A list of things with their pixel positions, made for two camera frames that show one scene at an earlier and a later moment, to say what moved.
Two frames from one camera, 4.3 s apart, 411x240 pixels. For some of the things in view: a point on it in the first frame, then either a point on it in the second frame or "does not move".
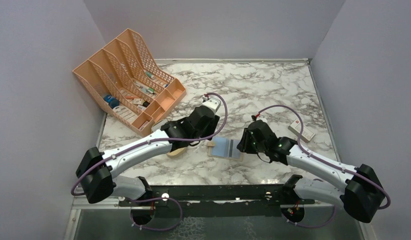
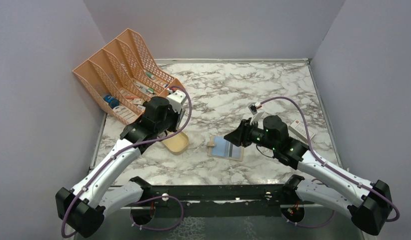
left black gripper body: [209, 131] -> [170, 124]
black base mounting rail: [254, 200] does not move
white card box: [306, 134] does not move
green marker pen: [150, 75] does not move
